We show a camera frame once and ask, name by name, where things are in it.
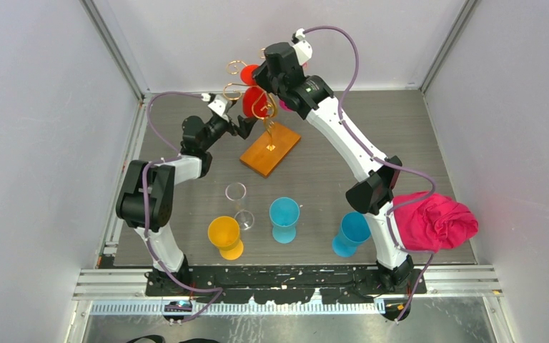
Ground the red plastic wine glass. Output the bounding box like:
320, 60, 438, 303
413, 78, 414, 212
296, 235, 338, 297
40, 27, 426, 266
240, 64, 267, 119

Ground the pink plastic wine glass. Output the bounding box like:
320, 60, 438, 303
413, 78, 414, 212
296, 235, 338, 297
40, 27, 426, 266
279, 62, 308, 112

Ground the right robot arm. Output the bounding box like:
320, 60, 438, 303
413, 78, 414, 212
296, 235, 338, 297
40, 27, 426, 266
252, 40, 414, 294

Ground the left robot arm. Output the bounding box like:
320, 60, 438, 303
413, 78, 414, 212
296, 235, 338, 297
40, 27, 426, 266
115, 114, 257, 296

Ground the clear wine glass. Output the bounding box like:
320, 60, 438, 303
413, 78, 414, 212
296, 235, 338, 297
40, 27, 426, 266
224, 182, 254, 231

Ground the blue wine glass centre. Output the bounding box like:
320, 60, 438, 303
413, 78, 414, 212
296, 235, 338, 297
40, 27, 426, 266
269, 197, 300, 244

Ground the blue wine glass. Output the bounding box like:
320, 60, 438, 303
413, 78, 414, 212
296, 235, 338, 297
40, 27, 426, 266
332, 212, 371, 257
269, 197, 300, 244

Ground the yellow plastic wine glass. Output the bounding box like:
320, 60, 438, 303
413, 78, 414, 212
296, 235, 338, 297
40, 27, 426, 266
207, 216, 244, 261

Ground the blue wine glass right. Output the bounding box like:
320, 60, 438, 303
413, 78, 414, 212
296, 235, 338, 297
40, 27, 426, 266
332, 212, 371, 257

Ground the pink crumpled cloth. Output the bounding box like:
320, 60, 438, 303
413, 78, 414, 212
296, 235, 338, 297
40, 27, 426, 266
392, 191, 479, 252

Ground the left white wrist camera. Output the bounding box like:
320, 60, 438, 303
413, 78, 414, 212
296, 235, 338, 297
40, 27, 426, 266
201, 93, 237, 121

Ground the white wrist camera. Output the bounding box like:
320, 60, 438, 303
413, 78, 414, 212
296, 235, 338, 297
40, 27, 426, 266
201, 93, 237, 121
292, 29, 313, 66

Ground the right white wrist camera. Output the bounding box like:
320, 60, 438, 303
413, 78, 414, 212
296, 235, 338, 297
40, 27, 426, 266
292, 29, 313, 66

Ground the gold wire glass rack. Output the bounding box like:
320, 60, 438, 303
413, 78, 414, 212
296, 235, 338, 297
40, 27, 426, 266
223, 60, 301, 178

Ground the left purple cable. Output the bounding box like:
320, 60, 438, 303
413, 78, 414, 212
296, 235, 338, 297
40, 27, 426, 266
142, 91, 223, 323

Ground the purple cable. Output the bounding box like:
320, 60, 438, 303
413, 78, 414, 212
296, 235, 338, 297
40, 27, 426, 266
142, 91, 223, 323
302, 25, 439, 323

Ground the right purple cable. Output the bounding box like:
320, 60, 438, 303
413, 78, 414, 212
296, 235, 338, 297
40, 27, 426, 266
302, 25, 439, 323

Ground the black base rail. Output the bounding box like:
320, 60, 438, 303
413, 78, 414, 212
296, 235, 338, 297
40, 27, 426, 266
144, 265, 427, 304

